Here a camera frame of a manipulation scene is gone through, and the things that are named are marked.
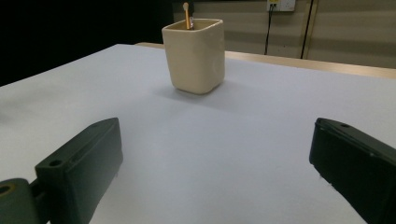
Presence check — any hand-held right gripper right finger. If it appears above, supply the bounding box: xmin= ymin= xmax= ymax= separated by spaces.
xmin=308 ymin=117 xmax=396 ymax=224

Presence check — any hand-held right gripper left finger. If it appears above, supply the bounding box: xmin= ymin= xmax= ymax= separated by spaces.
xmin=34 ymin=117 xmax=124 ymax=224

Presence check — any beige square ceramic cup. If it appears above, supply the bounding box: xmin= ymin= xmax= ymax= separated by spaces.
xmin=162 ymin=18 xmax=226 ymax=95

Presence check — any black pencil with orange end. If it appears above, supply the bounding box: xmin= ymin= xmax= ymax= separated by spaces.
xmin=182 ymin=2 xmax=192 ymax=31

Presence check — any white table cover sheet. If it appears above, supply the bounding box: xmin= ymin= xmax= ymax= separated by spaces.
xmin=0 ymin=43 xmax=396 ymax=224

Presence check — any black wall socket cable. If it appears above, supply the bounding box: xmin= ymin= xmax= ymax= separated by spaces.
xmin=263 ymin=4 xmax=275 ymax=56

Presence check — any white wall socket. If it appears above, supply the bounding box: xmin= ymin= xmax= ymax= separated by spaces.
xmin=266 ymin=0 xmax=296 ymax=12

